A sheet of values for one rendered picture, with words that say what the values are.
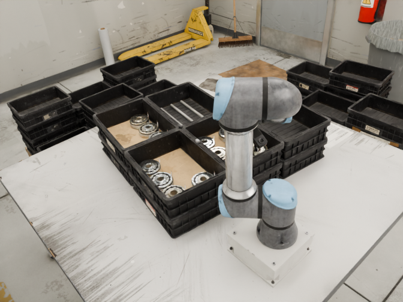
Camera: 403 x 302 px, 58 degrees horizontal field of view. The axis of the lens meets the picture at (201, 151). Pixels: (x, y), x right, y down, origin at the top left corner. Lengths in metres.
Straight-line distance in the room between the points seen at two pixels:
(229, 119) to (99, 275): 0.82
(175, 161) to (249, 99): 0.82
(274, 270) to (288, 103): 0.60
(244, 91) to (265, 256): 0.64
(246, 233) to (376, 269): 1.19
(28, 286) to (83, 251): 0.98
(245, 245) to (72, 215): 0.81
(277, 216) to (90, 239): 0.79
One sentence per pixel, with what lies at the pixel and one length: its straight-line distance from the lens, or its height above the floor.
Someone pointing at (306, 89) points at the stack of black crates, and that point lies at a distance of 3.28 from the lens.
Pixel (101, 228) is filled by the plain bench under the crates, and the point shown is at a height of 0.70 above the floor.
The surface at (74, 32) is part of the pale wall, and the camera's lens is 4.81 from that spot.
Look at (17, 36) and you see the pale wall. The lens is 4.59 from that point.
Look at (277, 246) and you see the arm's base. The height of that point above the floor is 0.82.
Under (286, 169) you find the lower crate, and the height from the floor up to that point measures 0.76.
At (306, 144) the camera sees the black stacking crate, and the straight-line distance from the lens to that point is 1.79.
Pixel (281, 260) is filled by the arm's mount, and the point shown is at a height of 0.80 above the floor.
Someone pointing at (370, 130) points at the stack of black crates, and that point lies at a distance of 2.61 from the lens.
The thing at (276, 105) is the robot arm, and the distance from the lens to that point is 0.97.
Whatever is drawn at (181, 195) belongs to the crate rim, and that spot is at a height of 0.93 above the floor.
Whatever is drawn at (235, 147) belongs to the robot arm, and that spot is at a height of 1.24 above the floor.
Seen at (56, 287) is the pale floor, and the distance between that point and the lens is 2.46.
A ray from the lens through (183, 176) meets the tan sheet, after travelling 1.62.
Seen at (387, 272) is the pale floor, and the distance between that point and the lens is 2.46.
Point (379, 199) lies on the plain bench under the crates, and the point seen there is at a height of 0.70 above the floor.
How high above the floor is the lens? 1.88
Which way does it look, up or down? 37 degrees down
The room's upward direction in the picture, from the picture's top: 4 degrees counter-clockwise
